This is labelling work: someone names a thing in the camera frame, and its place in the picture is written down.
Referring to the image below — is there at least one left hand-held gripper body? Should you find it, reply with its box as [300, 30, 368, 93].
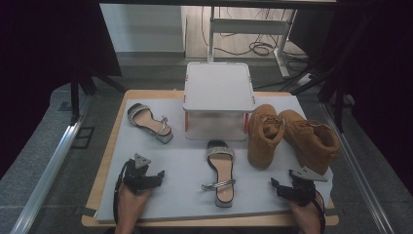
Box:
[122, 153, 158, 196]

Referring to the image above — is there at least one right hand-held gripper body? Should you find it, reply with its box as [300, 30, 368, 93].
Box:
[285, 166, 329, 208]

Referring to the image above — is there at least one tan suede ankle boot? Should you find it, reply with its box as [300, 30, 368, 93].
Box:
[278, 109, 341, 176]
[247, 103, 286, 171]

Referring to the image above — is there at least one black rhinestone strap sandal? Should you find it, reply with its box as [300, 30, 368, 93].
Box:
[201, 139, 237, 209]
[127, 102, 174, 145]

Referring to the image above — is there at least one white two-tier shoe rack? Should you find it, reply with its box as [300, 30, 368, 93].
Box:
[182, 61, 256, 141]

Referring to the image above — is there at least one person's right hand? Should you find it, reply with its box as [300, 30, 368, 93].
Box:
[286, 195, 325, 234]

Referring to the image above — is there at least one person's left hand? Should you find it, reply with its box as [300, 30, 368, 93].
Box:
[115, 183, 154, 228]

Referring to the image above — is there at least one white foam mat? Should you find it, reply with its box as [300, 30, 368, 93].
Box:
[95, 96, 335, 223]

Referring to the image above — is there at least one wooden table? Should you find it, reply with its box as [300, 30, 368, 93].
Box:
[81, 90, 340, 228]

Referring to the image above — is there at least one black metal stand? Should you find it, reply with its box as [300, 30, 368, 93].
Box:
[291, 64, 346, 135]

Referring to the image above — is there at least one black tripod stand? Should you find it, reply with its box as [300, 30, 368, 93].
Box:
[69, 69, 127, 126]

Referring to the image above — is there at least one white power strip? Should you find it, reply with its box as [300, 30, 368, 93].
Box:
[296, 72, 316, 87]

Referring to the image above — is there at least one dark curtain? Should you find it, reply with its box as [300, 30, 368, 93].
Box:
[288, 0, 413, 196]
[0, 0, 123, 179]

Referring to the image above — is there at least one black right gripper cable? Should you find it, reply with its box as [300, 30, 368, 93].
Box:
[311, 189, 327, 234]

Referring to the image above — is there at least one aluminium rail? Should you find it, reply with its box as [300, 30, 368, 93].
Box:
[11, 97, 94, 234]
[319, 100, 395, 234]

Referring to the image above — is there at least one black floor cable bundle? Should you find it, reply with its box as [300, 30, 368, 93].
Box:
[200, 6, 310, 66]

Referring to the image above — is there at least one white metal desk frame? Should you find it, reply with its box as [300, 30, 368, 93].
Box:
[206, 6, 298, 79]

